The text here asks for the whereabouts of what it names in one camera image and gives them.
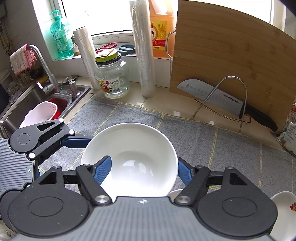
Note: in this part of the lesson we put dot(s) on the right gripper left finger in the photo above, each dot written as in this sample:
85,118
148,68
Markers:
91,177

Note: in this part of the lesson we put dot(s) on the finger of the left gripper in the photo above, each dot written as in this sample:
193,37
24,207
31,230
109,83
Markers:
39,141

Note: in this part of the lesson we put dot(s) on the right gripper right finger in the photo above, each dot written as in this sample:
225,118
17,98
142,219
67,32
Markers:
195,180

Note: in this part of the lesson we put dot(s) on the white bowl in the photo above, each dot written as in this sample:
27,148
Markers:
144,163

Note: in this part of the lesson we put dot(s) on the stacked white plates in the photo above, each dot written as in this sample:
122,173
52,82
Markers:
284,227

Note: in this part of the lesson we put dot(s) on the steel sink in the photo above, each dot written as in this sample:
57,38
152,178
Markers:
12,116

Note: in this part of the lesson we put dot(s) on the white pink container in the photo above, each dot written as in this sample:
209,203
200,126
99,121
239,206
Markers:
43,112

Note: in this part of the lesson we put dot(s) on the steel faucet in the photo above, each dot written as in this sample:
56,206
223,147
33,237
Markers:
51,77

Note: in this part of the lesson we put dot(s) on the grey checked table mat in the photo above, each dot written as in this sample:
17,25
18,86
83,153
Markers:
271,169

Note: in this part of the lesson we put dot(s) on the pink dish cloth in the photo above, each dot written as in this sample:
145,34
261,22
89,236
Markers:
22,59

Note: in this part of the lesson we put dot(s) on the green soap bottle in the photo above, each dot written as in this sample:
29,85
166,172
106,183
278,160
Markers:
61,33

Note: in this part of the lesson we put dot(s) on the food packet bag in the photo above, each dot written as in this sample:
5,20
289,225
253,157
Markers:
287,137

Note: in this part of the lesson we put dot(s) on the glass jar green lid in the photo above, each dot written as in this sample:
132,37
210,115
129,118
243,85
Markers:
111,73

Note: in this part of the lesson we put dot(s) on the plastic wrap roll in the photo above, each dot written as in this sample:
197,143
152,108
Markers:
141,26
87,51

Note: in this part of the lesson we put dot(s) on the red lid on sill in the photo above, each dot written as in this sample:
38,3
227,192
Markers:
111,45

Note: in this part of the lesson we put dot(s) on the teal lid on sill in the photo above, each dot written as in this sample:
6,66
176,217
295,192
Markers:
126,49

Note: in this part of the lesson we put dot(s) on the bamboo cutting board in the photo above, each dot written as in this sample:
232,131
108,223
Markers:
253,60

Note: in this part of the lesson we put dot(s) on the metal wire rack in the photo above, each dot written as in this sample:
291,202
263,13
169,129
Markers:
231,102

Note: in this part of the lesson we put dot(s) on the kitchen knife black handle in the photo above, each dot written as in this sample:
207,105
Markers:
200,90

